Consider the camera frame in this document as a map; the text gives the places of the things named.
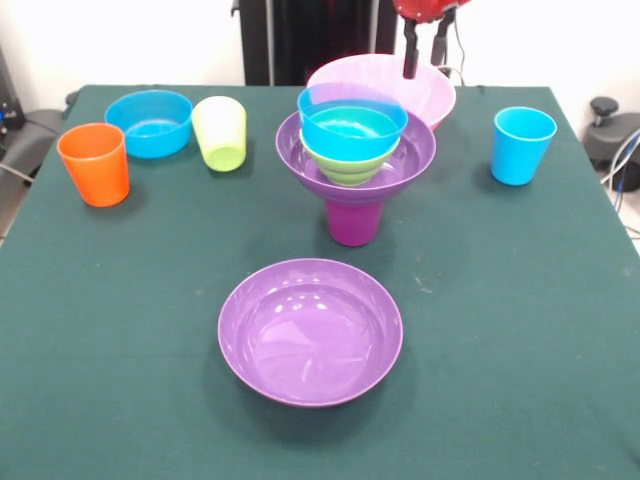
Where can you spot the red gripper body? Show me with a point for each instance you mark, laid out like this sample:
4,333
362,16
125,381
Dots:
425,9

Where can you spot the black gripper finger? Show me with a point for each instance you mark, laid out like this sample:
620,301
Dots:
410,55
440,42

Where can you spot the purple bowl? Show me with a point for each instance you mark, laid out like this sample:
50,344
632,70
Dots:
310,345
415,150

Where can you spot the blue bowl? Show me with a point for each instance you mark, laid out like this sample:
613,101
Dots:
350,135
150,135

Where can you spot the green ribbed bowl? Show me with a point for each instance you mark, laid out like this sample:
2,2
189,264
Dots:
350,172

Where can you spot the purple cup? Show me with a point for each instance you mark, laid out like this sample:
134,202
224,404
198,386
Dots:
355,225

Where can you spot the lime green cup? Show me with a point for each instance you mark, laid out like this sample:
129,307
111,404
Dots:
220,130

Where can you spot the large pink bowl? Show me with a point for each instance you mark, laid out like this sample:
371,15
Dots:
430,90

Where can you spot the blue cup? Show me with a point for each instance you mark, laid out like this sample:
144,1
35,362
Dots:
520,155

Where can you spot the black knob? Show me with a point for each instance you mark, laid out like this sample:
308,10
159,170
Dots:
604,106

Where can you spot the dark grey base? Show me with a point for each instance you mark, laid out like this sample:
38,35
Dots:
612,142

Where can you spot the orange cup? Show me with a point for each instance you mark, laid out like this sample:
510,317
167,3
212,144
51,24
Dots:
97,177

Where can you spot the grey chair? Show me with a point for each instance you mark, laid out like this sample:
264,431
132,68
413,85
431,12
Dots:
35,135

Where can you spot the dark green tablecloth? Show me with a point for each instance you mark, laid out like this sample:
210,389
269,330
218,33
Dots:
320,440

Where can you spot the black equipment box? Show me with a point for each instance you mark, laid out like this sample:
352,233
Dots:
7,100

